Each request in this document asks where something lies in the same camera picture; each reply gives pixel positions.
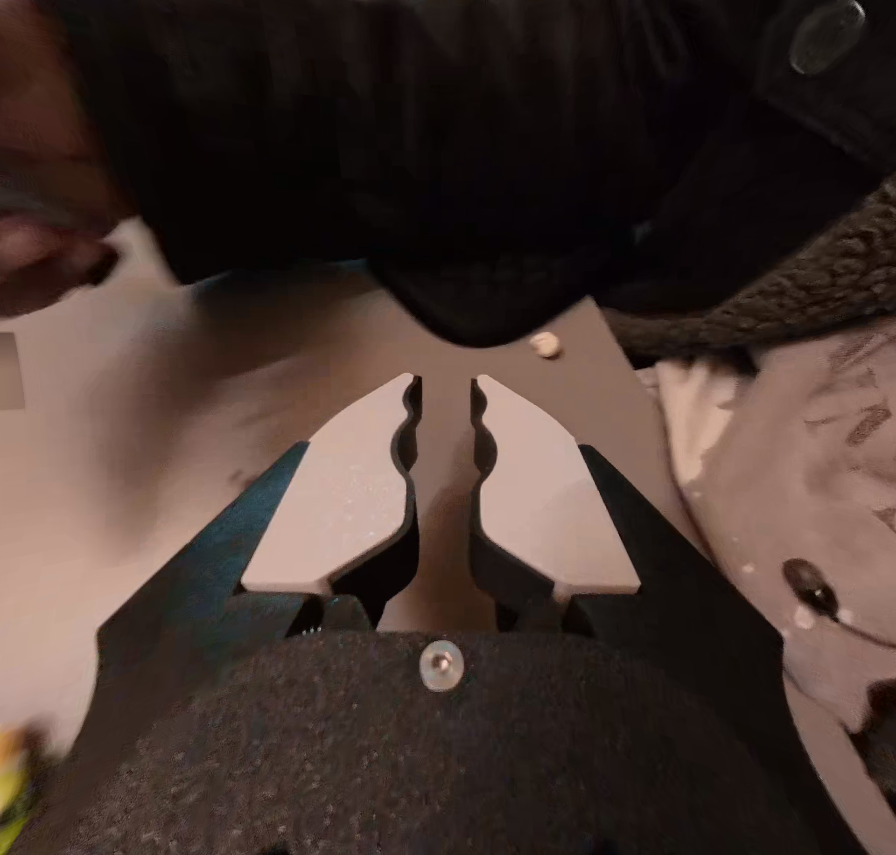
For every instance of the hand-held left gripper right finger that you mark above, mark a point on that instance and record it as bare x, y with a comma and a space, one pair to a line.
553, 519

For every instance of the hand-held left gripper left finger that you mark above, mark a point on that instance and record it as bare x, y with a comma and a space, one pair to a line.
336, 519

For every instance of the person's right forearm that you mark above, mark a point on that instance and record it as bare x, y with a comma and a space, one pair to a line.
350, 128

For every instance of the person's right hand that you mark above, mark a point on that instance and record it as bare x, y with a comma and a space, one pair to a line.
49, 198

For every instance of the person's pale printed shirt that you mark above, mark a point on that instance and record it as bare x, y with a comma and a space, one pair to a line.
784, 519

